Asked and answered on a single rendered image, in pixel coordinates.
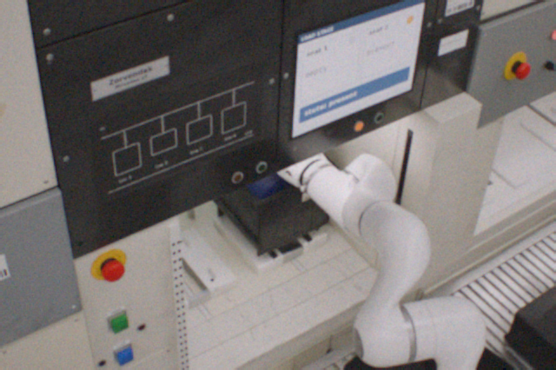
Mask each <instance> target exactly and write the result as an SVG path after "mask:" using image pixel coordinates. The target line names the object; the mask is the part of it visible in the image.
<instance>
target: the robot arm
mask: <svg viewBox="0 0 556 370"><path fill-rule="evenodd" d="M277 174H279V175H281V176H282V177H283V178H284V180H286V181H287V182H289V183H291V184H294V185H295V186H296V187H301V192H305V194H307V195H308V196H309V197H310V198H311V199H313V200H314V201H315V202H316V203H317V204H318V205H319V206H321V208H322V209H323V210H324V211H325V212H326V213H327V214H328V215H329V216H331V217H332V218H333V219H334V220H336V222H337V223H338V224H339V225H340V226H341V227H342V228H343V229H344V230H345V231H347V232H353V233H354V234H355V235H357V236H358V238H360V239H361V240H362V241H364V242H365V243H366V244H367V245H369V246H371V247H372V248H374V249H375V250H377V251H378V252H379V256H380V270H379V274H378V277H377V280H376V282H375V284H374V285H373V287H372V288H371V290H370V293H369V295H368V297H367V298H366V300H365V302H364V304H363V306H362V308H360V310H359V313H358V315H357V317H356V319H355V322H354V328H353V332H352V336H353V342H354V348H355V351H356V353H357V355H359V357H360V358H361V359H362V360H363V361H364V362H366V363H367V364H368V365H370V366H373V367H395V366H397V365H400V364H406V363H410V362H415V361H419V360H428V359H433V360H434V361H435V363H436V366H437V370H475V368H476V366H477V363H478V361H479V358H480V356H481V353H482V351H483V348H484V346H485V344H486V342H487V327H486V322H485V320H484V317H483V315H482V313H481V311H480V310H479V309H478V308H477V307H476V306H475V305H474V304H473V302H472V301H470V300H469V299H467V298H463V297H460V296H452V295H449V297H440V298H434V299H429V300H423V301H414V302H408V304H403V305H398V302H399V301H400V300H401V298H402V297H403V296H404V295H405V294H406V293H407V292H408V291H409V290H410V289H411V288H412V287H413V286H414V285H415V284H416V282H418V281H419V280H420V279H421V277H422V276H423V275H424V273H425V272H426V271H427V267H428V264H429V262H430V256H431V248H430V241H429V237H428V234H427V230H426V227H425V225H424V224H423V222H422V221H421V220H420V218H419V217H417V216H416V215H414V214H413V213H411V212H409V211H407V209H406V208H403V207H401V206H399V205H397V204H395V203H393V199H394V196H395V190H396V183H395V178H394V174H393V172H392V171H391V169H390V168H389V167H388V165H387V164H386V163H385V162H384V161H382V160H381V159H379V158H377V157H375V156H373V155H369V154H364V155H360V156H358V157H357V158H355V159H354V160H353V161H352V162H351V163H350V164H348V166H347V167H346V168H345V169H343V170H342V171H339V170H338V169H337V168H336V167H333V166H332V164H331V163H330V162H329V161H328V160H327V159H326V157H325V156H324V154H320V155H317V156H314V157H312V158H310V159H307V160H305V161H303V162H299V163H297V164H295V166H293V167H290V168H286V169H284V170H282V171H280V172H277Z"/></svg>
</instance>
